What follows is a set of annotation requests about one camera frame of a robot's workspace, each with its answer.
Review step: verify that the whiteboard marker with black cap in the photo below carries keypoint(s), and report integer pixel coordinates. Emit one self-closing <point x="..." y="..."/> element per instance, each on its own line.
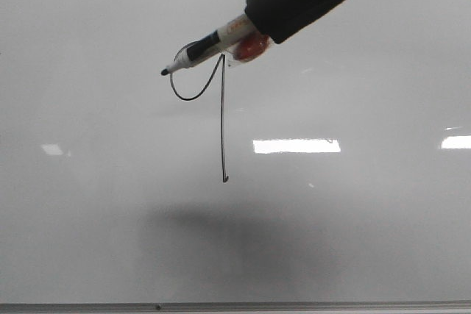
<point x="239" y="38"/>

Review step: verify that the white whiteboard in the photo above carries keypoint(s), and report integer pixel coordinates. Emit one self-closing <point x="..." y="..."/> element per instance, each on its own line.
<point x="335" y="167"/>

